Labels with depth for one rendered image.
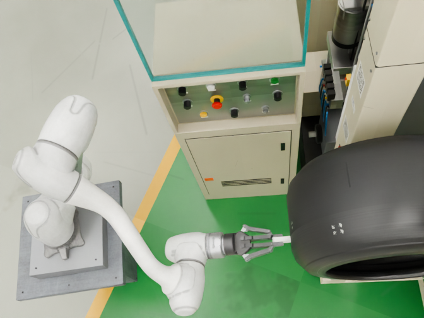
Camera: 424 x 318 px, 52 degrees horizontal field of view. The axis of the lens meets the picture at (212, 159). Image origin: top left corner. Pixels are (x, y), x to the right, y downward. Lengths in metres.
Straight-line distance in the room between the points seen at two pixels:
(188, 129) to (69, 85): 1.70
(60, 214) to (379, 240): 1.25
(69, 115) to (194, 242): 0.58
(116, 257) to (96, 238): 0.12
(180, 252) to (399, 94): 0.84
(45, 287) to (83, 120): 1.01
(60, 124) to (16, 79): 2.36
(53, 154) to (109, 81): 2.05
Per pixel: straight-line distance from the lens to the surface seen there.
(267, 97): 1.77
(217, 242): 1.50
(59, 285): 2.15
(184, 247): 1.51
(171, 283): 1.43
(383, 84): 1.19
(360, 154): 1.21
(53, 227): 1.88
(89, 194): 1.37
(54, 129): 1.36
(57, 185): 1.33
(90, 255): 2.03
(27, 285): 2.22
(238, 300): 2.57
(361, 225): 1.15
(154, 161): 2.90
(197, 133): 1.91
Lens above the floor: 2.55
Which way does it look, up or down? 65 degrees down
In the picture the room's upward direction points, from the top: 19 degrees counter-clockwise
